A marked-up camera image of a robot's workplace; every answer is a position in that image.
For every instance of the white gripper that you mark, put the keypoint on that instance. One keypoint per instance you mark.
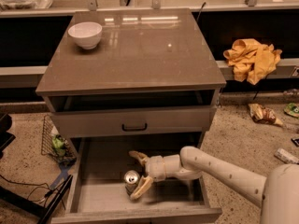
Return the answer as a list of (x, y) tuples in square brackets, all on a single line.
[(154, 168)]

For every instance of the green 7up soda can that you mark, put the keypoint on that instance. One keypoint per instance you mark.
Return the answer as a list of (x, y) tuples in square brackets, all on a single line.
[(131, 180)]

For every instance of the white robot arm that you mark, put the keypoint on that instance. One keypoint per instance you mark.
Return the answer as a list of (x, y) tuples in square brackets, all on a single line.
[(277, 194)]

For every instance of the open grey middle drawer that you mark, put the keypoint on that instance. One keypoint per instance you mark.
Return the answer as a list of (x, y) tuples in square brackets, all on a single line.
[(98, 194)]

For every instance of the grey drawer cabinet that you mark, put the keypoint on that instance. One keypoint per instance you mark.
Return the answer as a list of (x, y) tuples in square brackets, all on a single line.
[(145, 59)]

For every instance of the blue tape on floor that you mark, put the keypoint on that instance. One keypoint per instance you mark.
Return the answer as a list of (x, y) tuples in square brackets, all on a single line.
[(62, 176)]

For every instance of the green snack bag in basket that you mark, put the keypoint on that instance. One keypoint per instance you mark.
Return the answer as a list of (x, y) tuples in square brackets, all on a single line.
[(58, 146)]

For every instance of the black metal stand leg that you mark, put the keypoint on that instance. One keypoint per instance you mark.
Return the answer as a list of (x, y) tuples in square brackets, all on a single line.
[(43, 207)]

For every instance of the brown chip bag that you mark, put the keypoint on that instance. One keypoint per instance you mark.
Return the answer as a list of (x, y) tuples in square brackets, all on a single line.
[(262, 114)]

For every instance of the white wrapped snack bar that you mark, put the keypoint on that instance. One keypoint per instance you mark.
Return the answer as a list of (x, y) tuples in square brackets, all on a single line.
[(286, 156)]

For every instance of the black object at left edge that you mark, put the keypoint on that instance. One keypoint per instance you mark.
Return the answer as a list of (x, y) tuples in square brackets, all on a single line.
[(6, 138)]

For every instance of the white ceramic bowl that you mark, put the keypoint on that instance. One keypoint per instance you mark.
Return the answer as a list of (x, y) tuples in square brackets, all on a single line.
[(86, 35)]

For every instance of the yellow crumpled cloth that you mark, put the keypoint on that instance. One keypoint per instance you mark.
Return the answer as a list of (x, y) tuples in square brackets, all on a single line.
[(251, 60)]

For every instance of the small black object right edge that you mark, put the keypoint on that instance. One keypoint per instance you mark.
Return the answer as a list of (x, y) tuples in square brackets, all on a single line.
[(295, 141)]

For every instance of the green snack bag on floor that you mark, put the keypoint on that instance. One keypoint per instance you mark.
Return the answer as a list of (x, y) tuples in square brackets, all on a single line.
[(292, 109)]

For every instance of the black drawer handle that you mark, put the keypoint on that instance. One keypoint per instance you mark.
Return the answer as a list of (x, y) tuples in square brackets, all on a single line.
[(134, 128)]

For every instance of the wire mesh basket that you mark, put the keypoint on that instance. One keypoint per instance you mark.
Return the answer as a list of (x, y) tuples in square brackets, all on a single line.
[(48, 131)]

